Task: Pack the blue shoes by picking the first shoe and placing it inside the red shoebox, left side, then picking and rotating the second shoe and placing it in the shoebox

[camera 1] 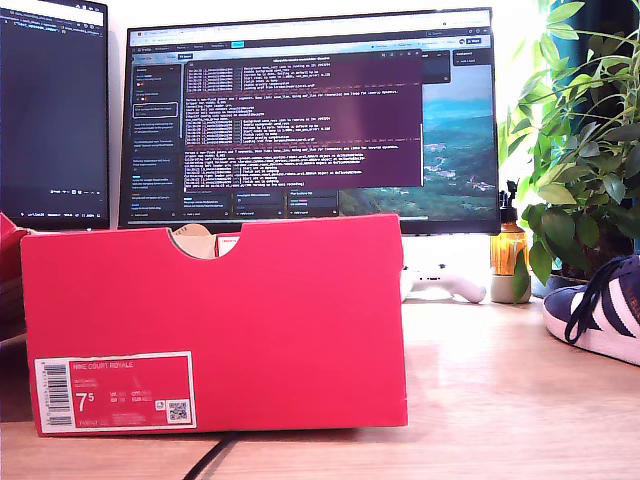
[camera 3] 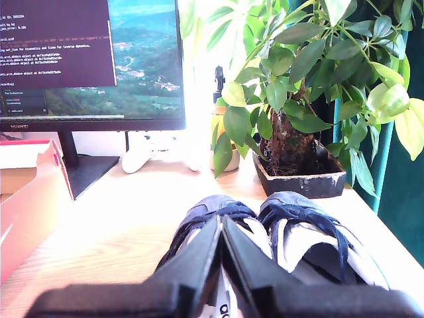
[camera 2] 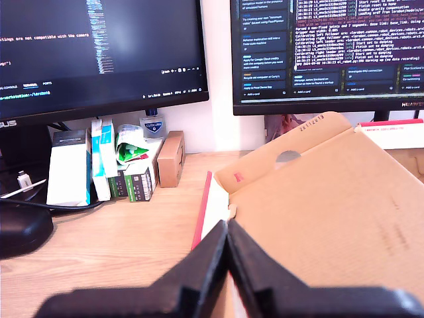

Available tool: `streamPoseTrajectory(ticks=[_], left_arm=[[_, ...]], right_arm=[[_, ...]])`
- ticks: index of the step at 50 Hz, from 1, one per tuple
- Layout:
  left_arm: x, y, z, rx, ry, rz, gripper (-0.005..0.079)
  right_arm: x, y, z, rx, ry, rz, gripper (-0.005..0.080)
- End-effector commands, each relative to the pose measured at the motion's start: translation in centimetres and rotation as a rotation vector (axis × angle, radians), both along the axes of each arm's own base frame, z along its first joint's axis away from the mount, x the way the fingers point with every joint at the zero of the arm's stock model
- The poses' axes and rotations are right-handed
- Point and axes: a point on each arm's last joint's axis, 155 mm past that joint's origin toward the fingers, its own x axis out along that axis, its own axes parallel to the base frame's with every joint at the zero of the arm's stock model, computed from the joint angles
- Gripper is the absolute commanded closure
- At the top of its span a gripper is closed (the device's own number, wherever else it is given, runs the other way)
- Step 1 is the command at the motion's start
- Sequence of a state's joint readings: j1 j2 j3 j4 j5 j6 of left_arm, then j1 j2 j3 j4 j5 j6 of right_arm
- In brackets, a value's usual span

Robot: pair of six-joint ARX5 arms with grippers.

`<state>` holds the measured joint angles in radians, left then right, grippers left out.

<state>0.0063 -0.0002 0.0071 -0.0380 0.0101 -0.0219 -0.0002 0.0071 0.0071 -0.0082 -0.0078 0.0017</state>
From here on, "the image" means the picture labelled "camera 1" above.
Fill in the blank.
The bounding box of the dark teal curtain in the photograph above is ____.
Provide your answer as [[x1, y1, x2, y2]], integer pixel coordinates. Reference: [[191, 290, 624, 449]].
[[544, 0, 640, 131]]

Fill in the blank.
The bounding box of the red cardboard shoebox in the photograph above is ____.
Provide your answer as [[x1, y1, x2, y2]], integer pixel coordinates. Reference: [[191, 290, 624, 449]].
[[0, 212, 410, 438]]

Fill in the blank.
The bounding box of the green potted plant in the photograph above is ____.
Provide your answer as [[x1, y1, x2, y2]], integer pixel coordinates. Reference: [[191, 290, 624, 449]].
[[499, 0, 640, 305]]

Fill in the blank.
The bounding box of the amber pump bottle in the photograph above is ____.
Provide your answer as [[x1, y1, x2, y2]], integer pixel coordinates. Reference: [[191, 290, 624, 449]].
[[491, 179, 530, 277]]

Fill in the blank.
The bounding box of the dark planter tray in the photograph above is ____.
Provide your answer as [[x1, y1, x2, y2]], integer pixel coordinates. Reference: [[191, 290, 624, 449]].
[[531, 269, 601, 301]]

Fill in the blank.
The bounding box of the dark computer monitor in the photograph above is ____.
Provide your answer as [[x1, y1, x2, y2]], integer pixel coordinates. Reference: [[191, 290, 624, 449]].
[[0, 0, 110, 232]]

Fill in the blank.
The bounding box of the wide computer monitor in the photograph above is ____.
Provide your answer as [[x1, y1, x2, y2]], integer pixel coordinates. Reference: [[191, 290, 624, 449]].
[[118, 7, 503, 236]]

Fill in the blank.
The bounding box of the blue suede striped shoe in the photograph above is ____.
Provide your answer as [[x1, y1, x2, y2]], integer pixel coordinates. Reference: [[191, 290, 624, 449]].
[[542, 253, 640, 367]]

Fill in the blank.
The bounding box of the pale round pot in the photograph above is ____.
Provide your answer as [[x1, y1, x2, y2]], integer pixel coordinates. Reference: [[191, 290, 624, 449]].
[[489, 273, 533, 305]]

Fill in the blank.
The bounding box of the black table cable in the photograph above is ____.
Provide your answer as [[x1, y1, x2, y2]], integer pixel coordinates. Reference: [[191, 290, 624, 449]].
[[182, 433, 240, 480]]

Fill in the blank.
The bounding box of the white game controller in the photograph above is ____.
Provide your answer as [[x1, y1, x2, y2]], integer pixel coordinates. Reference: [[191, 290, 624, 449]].
[[399, 263, 487, 304]]

